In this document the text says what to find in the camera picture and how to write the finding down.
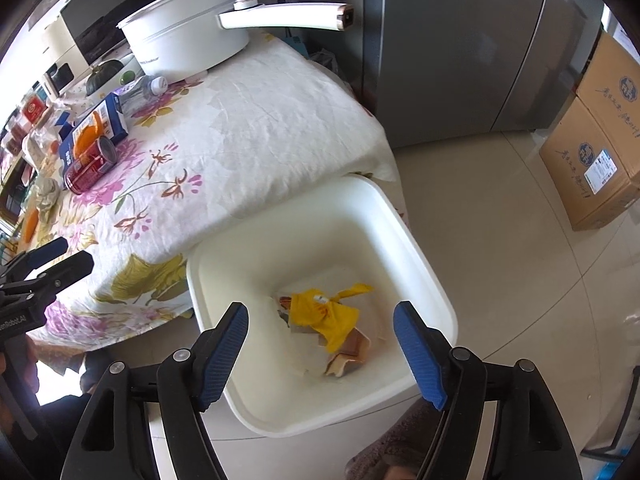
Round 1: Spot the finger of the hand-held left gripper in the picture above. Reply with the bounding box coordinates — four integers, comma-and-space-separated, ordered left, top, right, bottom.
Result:
0, 250, 95, 307
0, 236, 69, 281

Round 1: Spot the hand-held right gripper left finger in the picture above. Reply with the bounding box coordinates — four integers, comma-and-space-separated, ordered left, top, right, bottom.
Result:
60, 301, 249, 480

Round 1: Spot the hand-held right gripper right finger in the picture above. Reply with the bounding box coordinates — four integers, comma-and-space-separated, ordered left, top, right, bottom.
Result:
393, 300, 583, 480

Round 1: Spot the yellow wrapper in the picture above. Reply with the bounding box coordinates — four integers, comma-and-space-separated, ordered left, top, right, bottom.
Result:
290, 282, 375, 353

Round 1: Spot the blue biscuit box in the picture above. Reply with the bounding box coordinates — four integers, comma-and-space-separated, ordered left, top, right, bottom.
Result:
92, 92, 129, 145

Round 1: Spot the white plastic bin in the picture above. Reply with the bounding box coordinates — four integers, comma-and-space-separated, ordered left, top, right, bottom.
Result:
186, 175, 458, 438

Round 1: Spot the crumpled beige tissue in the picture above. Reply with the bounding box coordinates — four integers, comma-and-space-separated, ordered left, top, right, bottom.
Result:
30, 177, 62, 223

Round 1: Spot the brown fuzzy slipper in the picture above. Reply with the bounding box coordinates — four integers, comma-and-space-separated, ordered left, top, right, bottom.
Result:
345, 400, 446, 480

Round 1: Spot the red drink can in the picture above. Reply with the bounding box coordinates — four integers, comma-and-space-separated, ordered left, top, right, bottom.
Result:
62, 136, 118, 195

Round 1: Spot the blue and orange snack packet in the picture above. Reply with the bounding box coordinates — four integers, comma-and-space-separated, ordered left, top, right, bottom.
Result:
58, 111, 103, 171

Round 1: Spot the red packet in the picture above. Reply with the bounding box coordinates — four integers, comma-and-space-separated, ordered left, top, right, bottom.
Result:
20, 95, 48, 125

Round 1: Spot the green pumpkin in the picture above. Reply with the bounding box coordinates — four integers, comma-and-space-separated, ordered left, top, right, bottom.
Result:
86, 59, 126, 97

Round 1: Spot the clear plastic bottle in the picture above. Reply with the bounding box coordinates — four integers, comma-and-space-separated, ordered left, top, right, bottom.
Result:
114, 75, 168, 111

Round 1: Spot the floral tablecloth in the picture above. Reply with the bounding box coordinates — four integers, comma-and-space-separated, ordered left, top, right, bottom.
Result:
0, 30, 407, 376

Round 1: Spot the microwave oven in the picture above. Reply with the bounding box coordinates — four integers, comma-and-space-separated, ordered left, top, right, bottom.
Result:
42, 0, 188, 68

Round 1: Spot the cardboard box with white label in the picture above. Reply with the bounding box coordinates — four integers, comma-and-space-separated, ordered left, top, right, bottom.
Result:
539, 95, 640, 232

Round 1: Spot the clear plastic bag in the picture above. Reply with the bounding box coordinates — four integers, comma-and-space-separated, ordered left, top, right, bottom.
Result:
309, 49, 353, 86

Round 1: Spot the grey refrigerator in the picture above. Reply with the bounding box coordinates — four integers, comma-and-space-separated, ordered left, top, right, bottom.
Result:
362, 0, 607, 150

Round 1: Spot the plain cardboard box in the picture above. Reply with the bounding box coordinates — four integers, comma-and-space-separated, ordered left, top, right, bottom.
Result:
575, 31, 640, 126

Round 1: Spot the white pot with long handle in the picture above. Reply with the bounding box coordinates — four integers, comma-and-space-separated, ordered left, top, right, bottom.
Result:
116, 0, 355, 82

